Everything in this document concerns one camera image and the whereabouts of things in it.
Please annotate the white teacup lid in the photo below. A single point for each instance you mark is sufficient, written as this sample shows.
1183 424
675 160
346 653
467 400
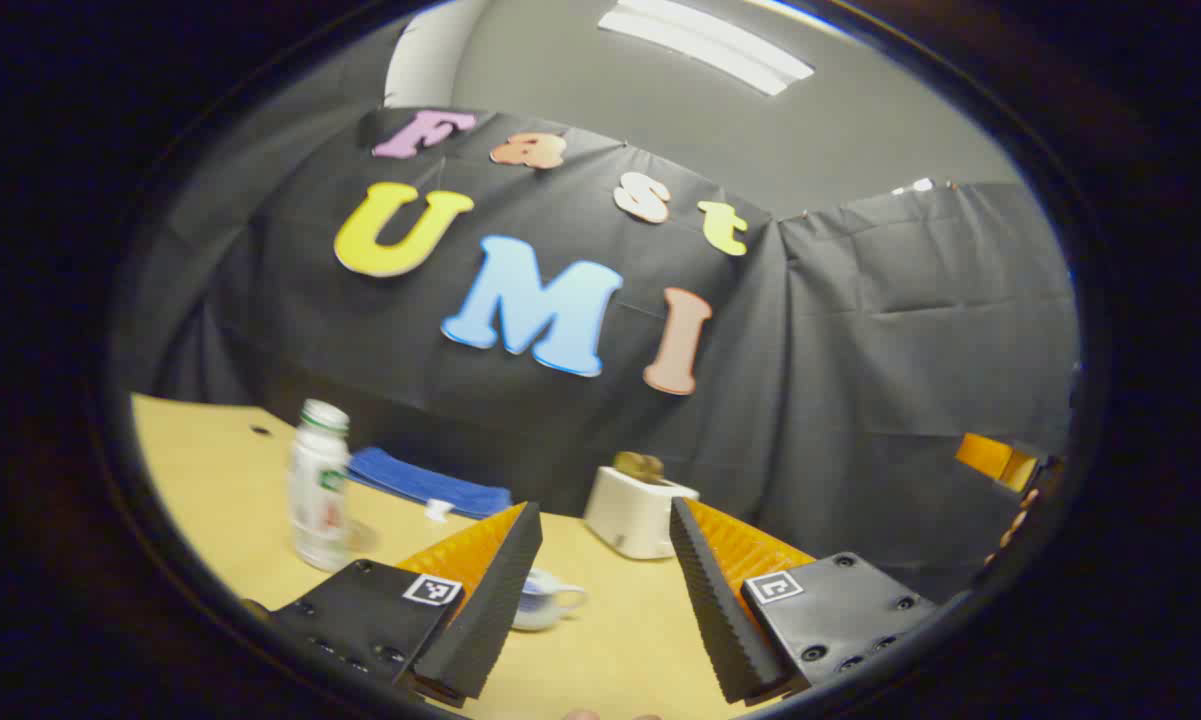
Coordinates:
544 579

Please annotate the white blue-flowered teacup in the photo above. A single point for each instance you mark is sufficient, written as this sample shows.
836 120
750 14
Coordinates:
550 608

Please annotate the white toaster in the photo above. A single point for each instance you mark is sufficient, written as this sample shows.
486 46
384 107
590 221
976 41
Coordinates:
635 515

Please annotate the brown toast slice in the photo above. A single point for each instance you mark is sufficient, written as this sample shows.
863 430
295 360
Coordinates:
640 466

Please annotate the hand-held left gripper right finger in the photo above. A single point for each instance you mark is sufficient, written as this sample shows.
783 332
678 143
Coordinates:
715 610

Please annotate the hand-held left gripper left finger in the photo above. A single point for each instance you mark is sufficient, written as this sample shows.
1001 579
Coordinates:
500 590

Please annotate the folded blue towel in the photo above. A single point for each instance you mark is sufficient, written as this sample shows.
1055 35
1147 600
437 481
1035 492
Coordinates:
420 482

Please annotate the white plastic water bottle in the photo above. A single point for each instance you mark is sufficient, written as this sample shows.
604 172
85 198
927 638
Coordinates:
318 490

